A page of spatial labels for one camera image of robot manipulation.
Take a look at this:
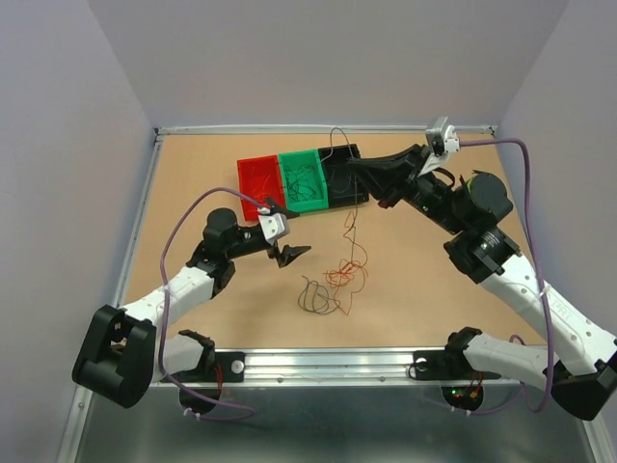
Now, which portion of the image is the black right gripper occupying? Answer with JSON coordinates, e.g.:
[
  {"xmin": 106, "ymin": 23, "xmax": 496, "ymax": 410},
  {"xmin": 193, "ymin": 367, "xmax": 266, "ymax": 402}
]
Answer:
[{"xmin": 348, "ymin": 143, "xmax": 468, "ymax": 235}]

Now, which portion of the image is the dark thin wire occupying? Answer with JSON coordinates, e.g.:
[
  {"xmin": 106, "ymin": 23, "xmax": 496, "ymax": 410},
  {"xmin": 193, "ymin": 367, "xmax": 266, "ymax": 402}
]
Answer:
[{"xmin": 320, "ymin": 127, "xmax": 362, "ymax": 218}]

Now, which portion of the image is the dark grey looped wire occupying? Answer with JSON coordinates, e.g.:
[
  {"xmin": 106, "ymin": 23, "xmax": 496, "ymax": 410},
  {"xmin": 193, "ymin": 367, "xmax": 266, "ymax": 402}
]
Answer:
[{"xmin": 297, "ymin": 274, "xmax": 342, "ymax": 314}]

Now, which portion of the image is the orange brown wire bundle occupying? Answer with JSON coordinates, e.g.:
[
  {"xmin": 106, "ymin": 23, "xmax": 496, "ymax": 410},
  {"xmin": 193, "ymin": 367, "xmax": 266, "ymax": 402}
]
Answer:
[{"xmin": 325, "ymin": 206, "xmax": 370, "ymax": 314}]

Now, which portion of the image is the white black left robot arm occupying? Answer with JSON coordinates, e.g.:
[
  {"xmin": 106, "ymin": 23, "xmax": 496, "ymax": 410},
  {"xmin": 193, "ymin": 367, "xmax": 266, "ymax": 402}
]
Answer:
[{"xmin": 71, "ymin": 198, "xmax": 309, "ymax": 408}]

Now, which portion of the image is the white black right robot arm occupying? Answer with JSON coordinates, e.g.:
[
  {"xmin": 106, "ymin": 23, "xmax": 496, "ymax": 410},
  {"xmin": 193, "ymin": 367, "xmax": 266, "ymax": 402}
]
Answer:
[{"xmin": 347, "ymin": 141, "xmax": 616, "ymax": 421}]

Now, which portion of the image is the green plastic bin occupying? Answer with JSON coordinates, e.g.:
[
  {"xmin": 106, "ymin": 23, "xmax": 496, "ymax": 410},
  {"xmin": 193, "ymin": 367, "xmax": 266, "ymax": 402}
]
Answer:
[{"xmin": 278, "ymin": 150, "xmax": 329, "ymax": 213}]

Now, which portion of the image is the black plastic bin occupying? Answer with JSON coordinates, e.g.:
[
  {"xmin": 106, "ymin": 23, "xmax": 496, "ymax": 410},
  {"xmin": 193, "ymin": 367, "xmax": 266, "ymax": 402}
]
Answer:
[{"xmin": 318, "ymin": 144, "xmax": 369, "ymax": 208}]

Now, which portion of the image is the red plastic bin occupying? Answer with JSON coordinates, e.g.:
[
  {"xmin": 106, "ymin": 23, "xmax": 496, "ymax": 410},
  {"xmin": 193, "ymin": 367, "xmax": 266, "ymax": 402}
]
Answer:
[{"xmin": 236, "ymin": 155, "xmax": 286, "ymax": 206}]

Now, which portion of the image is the grey white left wrist camera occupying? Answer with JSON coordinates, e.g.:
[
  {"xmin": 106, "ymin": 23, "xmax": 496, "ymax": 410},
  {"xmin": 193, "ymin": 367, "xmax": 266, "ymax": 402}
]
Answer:
[{"xmin": 258, "ymin": 213, "xmax": 290, "ymax": 245}]

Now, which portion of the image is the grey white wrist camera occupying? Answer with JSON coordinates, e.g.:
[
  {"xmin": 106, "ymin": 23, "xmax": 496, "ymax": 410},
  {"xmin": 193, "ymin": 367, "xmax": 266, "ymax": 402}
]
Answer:
[
  {"xmin": 418, "ymin": 116, "xmax": 461, "ymax": 177},
  {"xmin": 258, "ymin": 213, "xmax": 290, "ymax": 245}
]

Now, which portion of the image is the grey white right wrist camera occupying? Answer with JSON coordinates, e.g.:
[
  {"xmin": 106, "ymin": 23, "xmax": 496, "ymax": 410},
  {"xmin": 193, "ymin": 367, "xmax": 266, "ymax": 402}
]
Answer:
[{"xmin": 418, "ymin": 116, "xmax": 461, "ymax": 177}]

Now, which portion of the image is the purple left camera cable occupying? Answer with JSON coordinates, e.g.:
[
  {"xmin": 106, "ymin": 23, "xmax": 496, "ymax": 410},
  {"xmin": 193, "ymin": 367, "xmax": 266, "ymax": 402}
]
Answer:
[{"xmin": 156, "ymin": 187, "xmax": 256, "ymax": 422}]

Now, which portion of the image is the purple camera cable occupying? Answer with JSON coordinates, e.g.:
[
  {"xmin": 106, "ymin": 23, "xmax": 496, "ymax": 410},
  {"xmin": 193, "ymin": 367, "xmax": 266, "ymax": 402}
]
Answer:
[
  {"xmin": 156, "ymin": 187, "xmax": 256, "ymax": 422},
  {"xmin": 457, "ymin": 138, "xmax": 553, "ymax": 416}
]

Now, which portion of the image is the aluminium front mounting rail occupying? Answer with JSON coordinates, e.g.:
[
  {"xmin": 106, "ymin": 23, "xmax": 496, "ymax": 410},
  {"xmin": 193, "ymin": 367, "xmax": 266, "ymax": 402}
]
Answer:
[{"xmin": 79, "ymin": 342, "xmax": 593, "ymax": 387}]

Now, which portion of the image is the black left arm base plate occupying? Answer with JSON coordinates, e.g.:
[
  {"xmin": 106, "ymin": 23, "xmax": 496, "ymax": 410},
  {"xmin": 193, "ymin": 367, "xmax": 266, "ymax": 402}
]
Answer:
[{"xmin": 172, "ymin": 350, "xmax": 246, "ymax": 384}]

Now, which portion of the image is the aluminium table edge frame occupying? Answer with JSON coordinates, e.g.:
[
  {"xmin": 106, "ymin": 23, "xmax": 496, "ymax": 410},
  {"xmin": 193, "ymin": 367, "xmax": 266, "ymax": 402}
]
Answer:
[{"xmin": 121, "ymin": 128, "xmax": 507, "ymax": 348}]

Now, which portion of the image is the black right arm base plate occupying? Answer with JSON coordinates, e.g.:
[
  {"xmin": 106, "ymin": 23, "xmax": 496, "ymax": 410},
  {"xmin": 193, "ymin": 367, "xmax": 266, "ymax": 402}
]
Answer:
[{"xmin": 407, "ymin": 349, "xmax": 500, "ymax": 381}]

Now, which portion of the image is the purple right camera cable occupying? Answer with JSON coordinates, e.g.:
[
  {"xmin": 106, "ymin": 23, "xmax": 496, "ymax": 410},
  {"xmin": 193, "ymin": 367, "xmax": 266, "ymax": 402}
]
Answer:
[{"xmin": 457, "ymin": 138, "xmax": 553, "ymax": 416}]

